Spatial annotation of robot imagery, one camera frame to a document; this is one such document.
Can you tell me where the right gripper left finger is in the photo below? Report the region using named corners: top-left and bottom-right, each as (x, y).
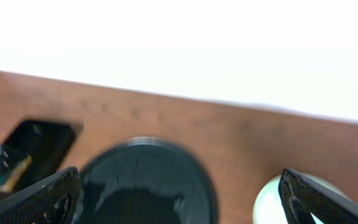
top-left (0, 167), bottom-right (81, 224)

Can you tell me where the round black tray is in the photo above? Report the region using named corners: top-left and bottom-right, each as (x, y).
top-left (73, 137), bottom-right (219, 224)

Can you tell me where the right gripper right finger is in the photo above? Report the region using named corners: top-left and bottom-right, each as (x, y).
top-left (278, 168), bottom-right (358, 224)

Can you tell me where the green yellow sponge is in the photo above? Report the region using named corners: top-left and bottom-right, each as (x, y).
top-left (0, 156), bottom-right (32, 193)

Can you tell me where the black rectangular tray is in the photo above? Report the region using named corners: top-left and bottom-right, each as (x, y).
top-left (0, 119), bottom-right (83, 200)

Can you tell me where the light blue plate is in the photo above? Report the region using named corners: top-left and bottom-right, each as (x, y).
top-left (253, 173), bottom-right (348, 223)

